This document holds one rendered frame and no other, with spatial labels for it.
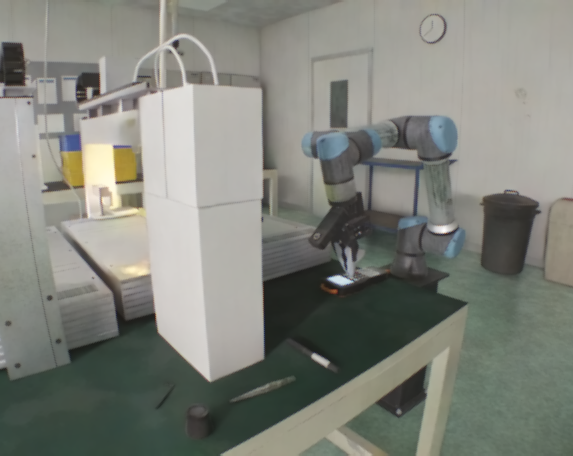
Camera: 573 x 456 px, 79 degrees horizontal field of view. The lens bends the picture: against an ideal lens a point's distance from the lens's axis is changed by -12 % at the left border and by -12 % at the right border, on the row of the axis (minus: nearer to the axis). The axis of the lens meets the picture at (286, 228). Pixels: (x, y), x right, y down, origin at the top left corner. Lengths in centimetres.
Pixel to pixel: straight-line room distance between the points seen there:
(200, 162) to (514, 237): 321
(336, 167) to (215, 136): 40
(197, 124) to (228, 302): 28
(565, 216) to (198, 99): 324
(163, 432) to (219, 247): 28
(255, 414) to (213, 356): 12
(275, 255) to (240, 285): 43
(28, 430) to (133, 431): 16
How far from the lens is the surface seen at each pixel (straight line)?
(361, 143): 97
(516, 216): 353
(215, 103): 59
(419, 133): 130
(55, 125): 519
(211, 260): 60
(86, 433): 64
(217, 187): 59
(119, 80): 141
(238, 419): 62
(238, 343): 69
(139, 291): 90
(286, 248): 109
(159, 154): 68
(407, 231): 154
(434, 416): 115
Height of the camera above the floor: 115
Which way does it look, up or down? 14 degrees down
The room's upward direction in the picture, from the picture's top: straight up
